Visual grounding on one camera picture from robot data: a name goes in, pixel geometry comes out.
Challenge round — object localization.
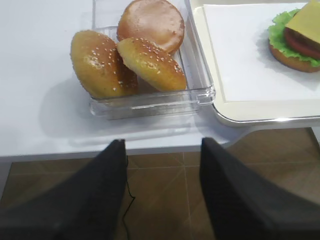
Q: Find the burger bottom bun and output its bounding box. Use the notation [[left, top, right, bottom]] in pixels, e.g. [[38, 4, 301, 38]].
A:
[[268, 44, 320, 73]]

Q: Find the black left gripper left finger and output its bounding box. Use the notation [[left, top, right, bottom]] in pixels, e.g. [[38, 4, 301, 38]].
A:
[[0, 140, 126, 240]]

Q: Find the burger tomato slice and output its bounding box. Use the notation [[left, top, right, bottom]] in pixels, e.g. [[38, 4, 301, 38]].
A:
[[283, 27, 320, 60]]

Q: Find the sesame bun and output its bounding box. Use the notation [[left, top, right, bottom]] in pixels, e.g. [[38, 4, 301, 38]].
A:
[[70, 30, 139, 99], [117, 37, 187, 92]]

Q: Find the burger cheese slice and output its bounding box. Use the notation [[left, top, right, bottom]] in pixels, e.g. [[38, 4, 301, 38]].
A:
[[285, 0, 320, 44]]

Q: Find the black cable under table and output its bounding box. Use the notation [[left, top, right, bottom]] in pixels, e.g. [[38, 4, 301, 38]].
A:
[[121, 155, 137, 240]]

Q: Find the white paper sheet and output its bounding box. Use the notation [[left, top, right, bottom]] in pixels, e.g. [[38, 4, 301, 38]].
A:
[[204, 2, 320, 102]]

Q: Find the plain brown bottom bun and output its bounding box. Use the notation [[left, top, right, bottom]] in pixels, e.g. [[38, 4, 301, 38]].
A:
[[117, 0, 185, 53]]

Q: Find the white serving tray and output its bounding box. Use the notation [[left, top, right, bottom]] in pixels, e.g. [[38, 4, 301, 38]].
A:
[[191, 0, 320, 126]]

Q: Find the burger lettuce leaf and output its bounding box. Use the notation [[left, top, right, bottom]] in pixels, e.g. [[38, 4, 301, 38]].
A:
[[268, 8, 320, 67]]

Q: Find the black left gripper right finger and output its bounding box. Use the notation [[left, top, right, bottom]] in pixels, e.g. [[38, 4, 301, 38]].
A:
[[201, 137, 320, 240]]

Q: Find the clear bun container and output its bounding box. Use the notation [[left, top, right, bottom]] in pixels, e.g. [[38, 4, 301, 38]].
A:
[[89, 0, 216, 120]]

